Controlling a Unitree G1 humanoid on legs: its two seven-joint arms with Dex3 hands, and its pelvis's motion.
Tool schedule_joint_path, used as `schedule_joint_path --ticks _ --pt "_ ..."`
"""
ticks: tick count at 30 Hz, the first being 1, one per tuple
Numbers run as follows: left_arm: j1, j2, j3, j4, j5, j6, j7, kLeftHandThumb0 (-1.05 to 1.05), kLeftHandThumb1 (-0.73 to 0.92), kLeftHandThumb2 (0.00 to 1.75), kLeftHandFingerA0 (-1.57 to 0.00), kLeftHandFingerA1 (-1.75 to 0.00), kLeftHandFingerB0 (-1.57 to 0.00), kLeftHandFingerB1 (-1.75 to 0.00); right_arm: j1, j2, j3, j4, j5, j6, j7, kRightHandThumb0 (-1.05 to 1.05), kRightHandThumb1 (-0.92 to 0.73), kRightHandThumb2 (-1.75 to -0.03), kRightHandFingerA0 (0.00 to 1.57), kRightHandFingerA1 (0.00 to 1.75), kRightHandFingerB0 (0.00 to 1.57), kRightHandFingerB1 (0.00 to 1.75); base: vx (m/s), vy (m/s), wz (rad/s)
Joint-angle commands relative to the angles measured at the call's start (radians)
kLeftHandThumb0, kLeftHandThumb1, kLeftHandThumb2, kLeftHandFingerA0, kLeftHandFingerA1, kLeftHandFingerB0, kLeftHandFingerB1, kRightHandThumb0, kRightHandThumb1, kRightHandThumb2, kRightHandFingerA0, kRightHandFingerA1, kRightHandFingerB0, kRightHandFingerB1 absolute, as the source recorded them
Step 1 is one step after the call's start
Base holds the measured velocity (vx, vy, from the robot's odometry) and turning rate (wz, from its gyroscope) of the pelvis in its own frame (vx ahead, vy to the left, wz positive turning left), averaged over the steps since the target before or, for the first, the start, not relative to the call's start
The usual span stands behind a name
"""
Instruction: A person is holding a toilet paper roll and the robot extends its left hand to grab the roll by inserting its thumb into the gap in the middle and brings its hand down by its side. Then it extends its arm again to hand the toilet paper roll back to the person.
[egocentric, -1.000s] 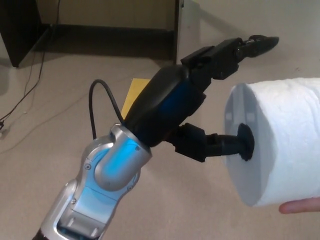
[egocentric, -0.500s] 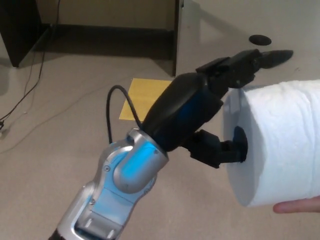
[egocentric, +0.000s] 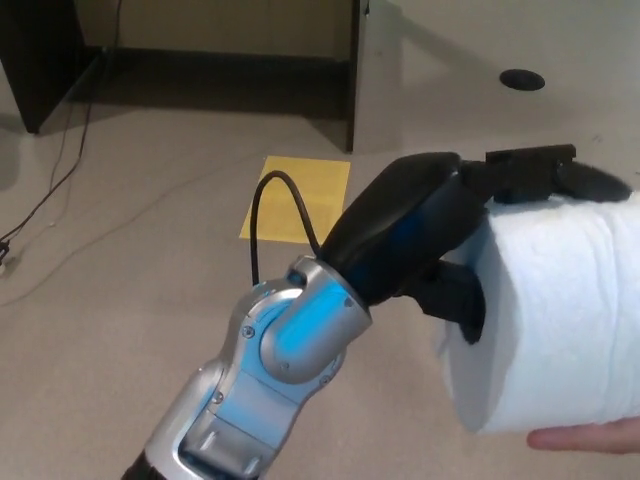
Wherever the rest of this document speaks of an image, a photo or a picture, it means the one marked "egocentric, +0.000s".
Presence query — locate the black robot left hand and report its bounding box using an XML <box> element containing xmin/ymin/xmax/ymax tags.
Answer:
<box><xmin>318</xmin><ymin>143</ymin><xmax>633</xmax><ymax>346</ymax></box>

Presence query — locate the person's bare hand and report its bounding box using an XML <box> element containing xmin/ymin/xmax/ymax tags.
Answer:
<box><xmin>526</xmin><ymin>416</ymin><xmax>640</xmax><ymax>454</ymax></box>

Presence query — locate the white toilet paper roll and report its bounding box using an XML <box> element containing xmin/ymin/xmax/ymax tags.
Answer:
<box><xmin>433</xmin><ymin>189</ymin><xmax>640</xmax><ymax>436</ymax></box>

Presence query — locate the yellow paper sheet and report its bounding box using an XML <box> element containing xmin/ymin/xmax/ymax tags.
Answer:
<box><xmin>238</xmin><ymin>155</ymin><xmax>352</xmax><ymax>246</ymax></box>

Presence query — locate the round black floor cover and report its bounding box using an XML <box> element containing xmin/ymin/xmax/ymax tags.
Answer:
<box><xmin>499</xmin><ymin>68</ymin><xmax>546</xmax><ymax>93</ymax></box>

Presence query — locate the dark wooden desk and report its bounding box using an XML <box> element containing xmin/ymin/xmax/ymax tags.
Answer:
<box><xmin>0</xmin><ymin>0</ymin><xmax>371</xmax><ymax>155</ymax></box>

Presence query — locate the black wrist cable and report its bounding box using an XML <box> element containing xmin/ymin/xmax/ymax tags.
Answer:
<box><xmin>248</xmin><ymin>170</ymin><xmax>327</xmax><ymax>282</ymax></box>

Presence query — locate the thin grey cable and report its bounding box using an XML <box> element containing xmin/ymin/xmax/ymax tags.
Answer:
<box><xmin>0</xmin><ymin>155</ymin><xmax>267</xmax><ymax>307</ymax></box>

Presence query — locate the thick black power cable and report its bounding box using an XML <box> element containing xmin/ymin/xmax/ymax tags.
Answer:
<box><xmin>0</xmin><ymin>0</ymin><xmax>125</xmax><ymax>243</ymax></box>

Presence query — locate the thin black cable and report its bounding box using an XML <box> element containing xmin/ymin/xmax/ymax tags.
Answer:
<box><xmin>29</xmin><ymin>54</ymin><xmax>109</xmax><ymax>221</ymax></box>

